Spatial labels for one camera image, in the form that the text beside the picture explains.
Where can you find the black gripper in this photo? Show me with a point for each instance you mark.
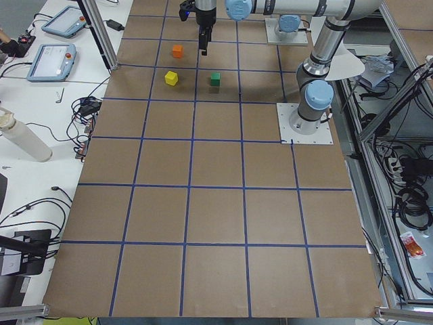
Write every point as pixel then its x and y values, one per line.
pixel 206 19

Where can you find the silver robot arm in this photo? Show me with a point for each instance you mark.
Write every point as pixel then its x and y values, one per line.
pixel 316 93
pixel 288 24

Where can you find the orange wooden block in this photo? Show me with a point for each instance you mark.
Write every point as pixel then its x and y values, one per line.
pixel 177 51

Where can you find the green wooden block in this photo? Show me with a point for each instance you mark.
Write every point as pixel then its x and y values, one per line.
pixel 215 79

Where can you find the yellow wooden block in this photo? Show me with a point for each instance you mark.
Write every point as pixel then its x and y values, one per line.
pixel 171 78

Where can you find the black power adapter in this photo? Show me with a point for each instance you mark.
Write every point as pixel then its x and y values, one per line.
pixel 114 25

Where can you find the far teach pendant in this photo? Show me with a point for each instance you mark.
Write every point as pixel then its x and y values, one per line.
pixel 66 23

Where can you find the teach pendant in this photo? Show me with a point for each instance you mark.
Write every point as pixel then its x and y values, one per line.
pixel 52 63
pixel 66 23

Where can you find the near teach pendant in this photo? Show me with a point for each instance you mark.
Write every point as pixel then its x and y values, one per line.
pixel 52 63

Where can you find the allen key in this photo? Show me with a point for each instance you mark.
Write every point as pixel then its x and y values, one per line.
pixel 60 96

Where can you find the brown paper table mat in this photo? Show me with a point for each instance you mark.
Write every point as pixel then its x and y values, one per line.
pixel 189 204

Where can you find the white bottle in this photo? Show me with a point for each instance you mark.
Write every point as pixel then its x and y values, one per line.
pixel 24 138

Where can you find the red snack packet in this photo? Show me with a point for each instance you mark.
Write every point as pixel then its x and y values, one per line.
pixel 413 248

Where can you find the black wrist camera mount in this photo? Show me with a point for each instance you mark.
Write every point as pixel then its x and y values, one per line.
pixel 185 8

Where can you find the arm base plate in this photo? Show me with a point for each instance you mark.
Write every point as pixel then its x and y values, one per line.
pixel 275 36
pixel 295 130

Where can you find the aluminium frame post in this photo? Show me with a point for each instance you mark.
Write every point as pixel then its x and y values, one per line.
pixel 94 20

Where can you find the black camera stand base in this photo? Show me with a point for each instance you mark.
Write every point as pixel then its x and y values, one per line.
pixel 24 254

